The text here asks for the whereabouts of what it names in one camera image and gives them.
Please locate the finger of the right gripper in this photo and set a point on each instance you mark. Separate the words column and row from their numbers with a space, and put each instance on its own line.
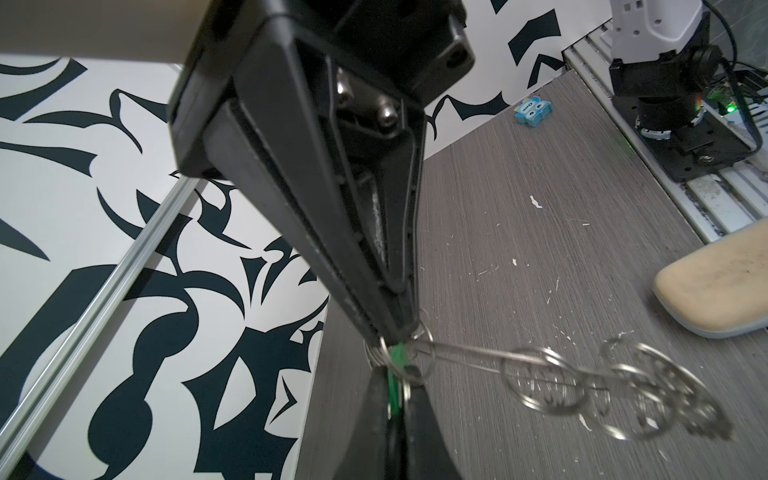
column 234, row 148
column 356, row 182

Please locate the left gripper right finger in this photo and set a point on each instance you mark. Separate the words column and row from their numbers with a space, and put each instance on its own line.
column 425, row 455

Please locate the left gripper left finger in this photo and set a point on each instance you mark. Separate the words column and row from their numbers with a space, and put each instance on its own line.
column 367, row 450

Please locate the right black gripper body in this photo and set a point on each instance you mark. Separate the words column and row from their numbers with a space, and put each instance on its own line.
column 270, row 55

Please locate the green key tag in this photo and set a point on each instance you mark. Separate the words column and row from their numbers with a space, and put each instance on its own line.
column 395, row 378

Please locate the light blue small box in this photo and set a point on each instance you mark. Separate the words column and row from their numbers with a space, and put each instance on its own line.
column 532, row 111

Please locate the beige glasses case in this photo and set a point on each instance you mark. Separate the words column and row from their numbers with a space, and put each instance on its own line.
column 720, row 290

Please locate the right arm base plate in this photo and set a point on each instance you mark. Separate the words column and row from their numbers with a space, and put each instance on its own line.
column 690, row 152

